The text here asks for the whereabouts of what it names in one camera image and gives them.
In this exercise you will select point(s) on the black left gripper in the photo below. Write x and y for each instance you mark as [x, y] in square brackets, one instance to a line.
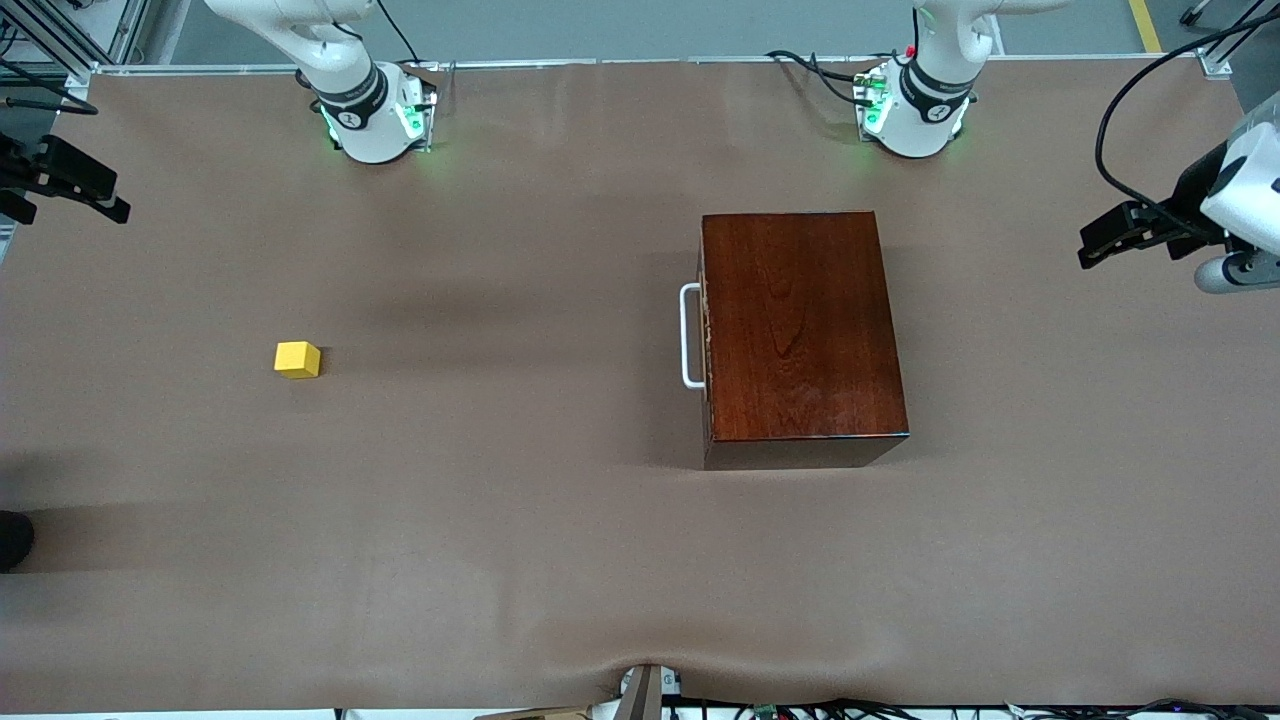
[1188, 203]

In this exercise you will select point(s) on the dark red wooden cabinet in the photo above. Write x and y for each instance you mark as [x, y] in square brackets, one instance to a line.
[800, 350]

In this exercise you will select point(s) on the aluminium frame post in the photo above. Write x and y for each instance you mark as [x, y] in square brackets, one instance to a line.
[130, 30]
[1225, 55]

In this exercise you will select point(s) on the black chair caster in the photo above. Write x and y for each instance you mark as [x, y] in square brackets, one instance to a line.
[1195, 12]

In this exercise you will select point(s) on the black round object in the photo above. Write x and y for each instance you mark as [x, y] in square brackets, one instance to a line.
[14, 540]

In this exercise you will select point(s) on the yellow wooden block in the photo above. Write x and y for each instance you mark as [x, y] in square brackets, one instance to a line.
[297, 360]

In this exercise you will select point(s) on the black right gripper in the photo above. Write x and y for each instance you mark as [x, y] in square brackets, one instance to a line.
[20, 166]

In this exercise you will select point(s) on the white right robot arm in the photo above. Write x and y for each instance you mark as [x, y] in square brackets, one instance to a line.
[365, 120]

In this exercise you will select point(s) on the aluminium table edge rail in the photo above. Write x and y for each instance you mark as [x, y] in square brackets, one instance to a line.
[550, 64]

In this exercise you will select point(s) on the brown table cover sheet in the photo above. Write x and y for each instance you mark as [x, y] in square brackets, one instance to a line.
[400, 500]

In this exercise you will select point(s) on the brown cardboard piece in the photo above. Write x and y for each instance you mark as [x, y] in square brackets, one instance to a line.
[530, 714]

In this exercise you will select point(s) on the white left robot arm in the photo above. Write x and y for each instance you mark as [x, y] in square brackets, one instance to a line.
[925, 100]

